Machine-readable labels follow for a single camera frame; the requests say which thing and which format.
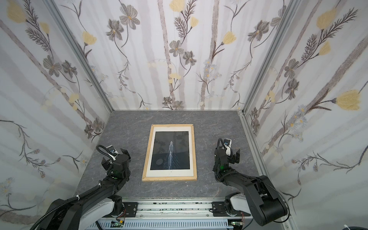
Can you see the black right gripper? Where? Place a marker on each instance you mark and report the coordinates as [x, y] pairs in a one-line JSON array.
[[234, 156]]

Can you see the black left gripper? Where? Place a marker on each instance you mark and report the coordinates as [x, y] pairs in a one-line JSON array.
[[107, 164]]

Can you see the light wooden picture frame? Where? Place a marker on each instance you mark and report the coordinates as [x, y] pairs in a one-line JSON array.
[[145, 161]]

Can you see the white photo paper sheet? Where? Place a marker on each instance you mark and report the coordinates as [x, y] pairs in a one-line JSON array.
[[171, 151]]

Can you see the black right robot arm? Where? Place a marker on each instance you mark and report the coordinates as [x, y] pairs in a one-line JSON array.
[[257, 195]]

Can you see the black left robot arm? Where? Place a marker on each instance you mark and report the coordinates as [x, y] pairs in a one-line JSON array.
[[80, 211]]

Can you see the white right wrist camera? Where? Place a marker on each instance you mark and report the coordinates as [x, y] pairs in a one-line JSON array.
[[227, 144]]

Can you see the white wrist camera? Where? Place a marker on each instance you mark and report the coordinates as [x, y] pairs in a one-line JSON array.
[[227, 144], [112, 151]]

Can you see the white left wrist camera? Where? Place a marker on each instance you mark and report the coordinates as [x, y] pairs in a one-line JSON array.
[[112, 151]]

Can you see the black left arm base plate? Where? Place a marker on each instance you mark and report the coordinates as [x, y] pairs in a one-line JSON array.
[[130, 209]]

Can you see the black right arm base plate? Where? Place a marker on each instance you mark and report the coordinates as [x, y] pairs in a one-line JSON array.
[[224, 209]]

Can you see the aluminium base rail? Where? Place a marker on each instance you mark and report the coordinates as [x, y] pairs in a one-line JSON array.
[[192, 208]]

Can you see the white slotted cable duct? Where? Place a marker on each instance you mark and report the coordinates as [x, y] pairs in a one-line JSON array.
[[167, 224]]

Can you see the aluminium corner post left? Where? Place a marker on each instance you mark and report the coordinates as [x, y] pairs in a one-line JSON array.
[[73, 43]]

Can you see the aluminium corner post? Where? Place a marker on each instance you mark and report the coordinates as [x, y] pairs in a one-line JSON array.
[[275, 45], [73, 43]]

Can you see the aluminium corner post right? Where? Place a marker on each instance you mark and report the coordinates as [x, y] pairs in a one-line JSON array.
[[275, 45]]

